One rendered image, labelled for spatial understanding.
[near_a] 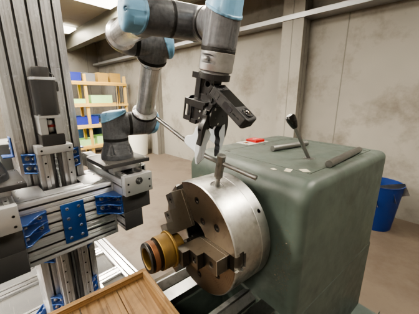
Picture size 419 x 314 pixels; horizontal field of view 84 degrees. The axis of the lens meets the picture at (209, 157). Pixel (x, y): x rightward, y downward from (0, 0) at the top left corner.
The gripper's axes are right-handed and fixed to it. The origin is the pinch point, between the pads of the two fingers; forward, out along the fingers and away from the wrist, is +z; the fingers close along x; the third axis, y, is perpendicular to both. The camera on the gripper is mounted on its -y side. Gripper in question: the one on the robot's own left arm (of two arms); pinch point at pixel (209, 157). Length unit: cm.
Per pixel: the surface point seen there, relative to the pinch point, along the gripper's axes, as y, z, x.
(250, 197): -11.6, 8.2, -4.2
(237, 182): -6.7, 6.7, -5.6
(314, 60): 62, -33, -319
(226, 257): -14.3, 17.3, 8.6
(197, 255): -8.9, 18.3, 11.9
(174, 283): 3.4, 47.0, 3.8
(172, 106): 360, 111, -359
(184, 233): 2.5, 25.3, 2.8
